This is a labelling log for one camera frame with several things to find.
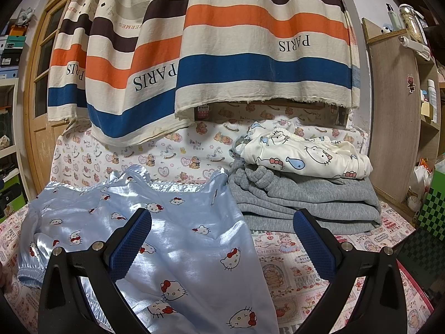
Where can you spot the wooden side cabinet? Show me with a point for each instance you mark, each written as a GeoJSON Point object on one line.
{"type": "Point", "coordinates": [400, 134]}

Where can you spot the grey folded sweatpants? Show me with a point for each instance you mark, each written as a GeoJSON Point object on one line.
{"type": "Point", "coordinates": [269, 199]}

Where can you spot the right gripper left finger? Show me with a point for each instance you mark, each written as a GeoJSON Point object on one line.
{"type": "Point", "coordinates": [63, 306]}

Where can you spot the white cartoon print pants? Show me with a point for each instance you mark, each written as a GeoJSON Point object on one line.
{"type": "Point", "coordinates": [281, 150]}

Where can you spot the wooden glass door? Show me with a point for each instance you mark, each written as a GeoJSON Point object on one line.
{"type": "Point", "coordinates": [40, 133]}

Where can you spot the light blue satin pants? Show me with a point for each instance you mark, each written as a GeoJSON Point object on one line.
{"type": "Point", "coordinates": [197, 270]}

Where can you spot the striped Paris curtain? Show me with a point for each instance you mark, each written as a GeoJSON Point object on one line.
{"type": "Point", "coordinates": [138, 69]}

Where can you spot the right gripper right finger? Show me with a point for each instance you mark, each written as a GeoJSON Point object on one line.
{"type": "Point", "coordinates": [381, 305]}

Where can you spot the white storage shelf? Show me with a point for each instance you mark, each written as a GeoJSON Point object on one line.
{"type": "Point", "coordinates": [14, 188]}

